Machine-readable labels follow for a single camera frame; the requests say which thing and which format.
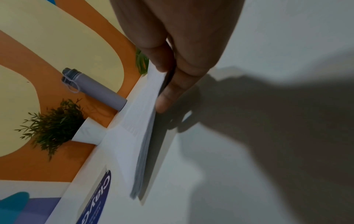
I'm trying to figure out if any lilac water bottle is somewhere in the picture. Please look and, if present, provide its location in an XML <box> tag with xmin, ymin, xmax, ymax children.
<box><xmin>61</xmin><ymin>68</ymin><xmax>128</xmax><ymax>111</ymax></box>

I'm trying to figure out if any blue white small box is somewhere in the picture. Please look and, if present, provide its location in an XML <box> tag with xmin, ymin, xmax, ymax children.
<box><xmin>74</xmin><ymin>165</ymin><xmax>112</xmax><ymax>224</ymax></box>

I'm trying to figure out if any large green monstera plant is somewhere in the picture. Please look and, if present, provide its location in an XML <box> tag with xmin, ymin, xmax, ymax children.
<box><xmin>135</xmin><ymin>49</ymin><xmax>150</xmax><ymax>75</ymax></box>

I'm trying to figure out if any thick neat paper stack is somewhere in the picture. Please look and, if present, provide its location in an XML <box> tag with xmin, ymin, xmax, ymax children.
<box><xmin>106</xmin><ymin>63</ymin><xmax>178</xmax><ymax>201</ymax></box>

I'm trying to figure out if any person's right hand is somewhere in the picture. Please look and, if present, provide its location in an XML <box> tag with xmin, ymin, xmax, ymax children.
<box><xmin>109</xmin><ymin>0</ymin><xmax>245</xmax><ymax>113</ymax></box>

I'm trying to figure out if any white table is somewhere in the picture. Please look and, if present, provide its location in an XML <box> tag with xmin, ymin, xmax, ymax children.
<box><xmin>48</xmin><ymin>0</ymin><xmax>354</xmax><ymax>224</ymax></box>

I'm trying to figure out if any small green plant white pot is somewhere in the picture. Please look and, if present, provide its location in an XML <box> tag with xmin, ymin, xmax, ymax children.
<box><xmin>15</xmin><ymin>98</ymin><xmax>107</xmax><ymax>161</ymax></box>

